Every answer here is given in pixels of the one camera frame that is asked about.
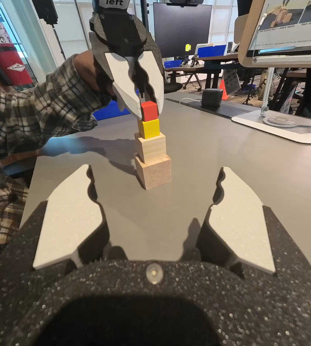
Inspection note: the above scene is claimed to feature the white tablet stand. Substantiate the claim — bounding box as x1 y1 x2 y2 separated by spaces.
231 66 311 145

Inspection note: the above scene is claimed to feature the white floor sign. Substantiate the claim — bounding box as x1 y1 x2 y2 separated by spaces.
223 69 242 96

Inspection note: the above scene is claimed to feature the person's plaid shirt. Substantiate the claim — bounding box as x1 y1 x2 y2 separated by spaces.
0 151 33 274

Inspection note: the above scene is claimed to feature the red wooden cube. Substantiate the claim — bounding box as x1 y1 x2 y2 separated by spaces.
141 101 159 122

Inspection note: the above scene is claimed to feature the black cube charger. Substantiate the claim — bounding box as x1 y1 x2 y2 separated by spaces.
201 88 224 107

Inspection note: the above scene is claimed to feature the large natural wooden cube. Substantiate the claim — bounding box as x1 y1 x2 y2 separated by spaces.
134 155 172 191

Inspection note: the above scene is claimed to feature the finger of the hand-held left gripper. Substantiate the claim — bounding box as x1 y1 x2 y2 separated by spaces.
105 52 144 121
137 50 165 116

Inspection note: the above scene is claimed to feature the background office desk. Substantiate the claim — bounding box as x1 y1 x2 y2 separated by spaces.
164 53 240 94

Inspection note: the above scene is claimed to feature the orange traffic cone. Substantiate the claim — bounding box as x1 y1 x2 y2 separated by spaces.
219 78 230 101

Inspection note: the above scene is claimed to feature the small natural wooden cube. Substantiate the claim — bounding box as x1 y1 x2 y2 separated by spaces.
134 132 167 164

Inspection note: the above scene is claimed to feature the dark table cable channel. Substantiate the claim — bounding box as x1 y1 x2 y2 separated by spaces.
166 98 254 118

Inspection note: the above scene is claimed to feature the black computer monitor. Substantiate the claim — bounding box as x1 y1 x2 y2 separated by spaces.
153 2 213 59

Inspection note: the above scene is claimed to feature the tablet in beige case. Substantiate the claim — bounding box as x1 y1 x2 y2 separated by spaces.
237 0 311 68

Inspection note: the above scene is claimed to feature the person's left hand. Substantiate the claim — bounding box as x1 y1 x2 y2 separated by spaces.
73 50 118 106

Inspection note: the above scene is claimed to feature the person's left forearm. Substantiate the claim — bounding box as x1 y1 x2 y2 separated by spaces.
0 54 113 160

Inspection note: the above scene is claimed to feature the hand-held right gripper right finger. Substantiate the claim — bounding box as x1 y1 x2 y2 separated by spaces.
196 166 277 275

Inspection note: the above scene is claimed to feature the black office chair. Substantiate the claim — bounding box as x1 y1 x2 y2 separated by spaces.
163 70 183 94

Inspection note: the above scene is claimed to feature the yellow wooden cube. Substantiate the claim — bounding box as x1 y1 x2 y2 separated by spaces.
137 119 161 140

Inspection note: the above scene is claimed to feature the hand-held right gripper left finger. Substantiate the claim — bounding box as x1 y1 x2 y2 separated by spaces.
32 163 110 271

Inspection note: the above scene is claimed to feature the black tripod light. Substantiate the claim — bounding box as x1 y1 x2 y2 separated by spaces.
32 0 67 60

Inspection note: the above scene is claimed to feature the black webcam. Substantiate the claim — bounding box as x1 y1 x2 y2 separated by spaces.
166 0 203 6

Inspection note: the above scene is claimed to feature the red fire extinguisher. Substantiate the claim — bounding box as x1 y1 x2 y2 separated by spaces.
0 44 34 87

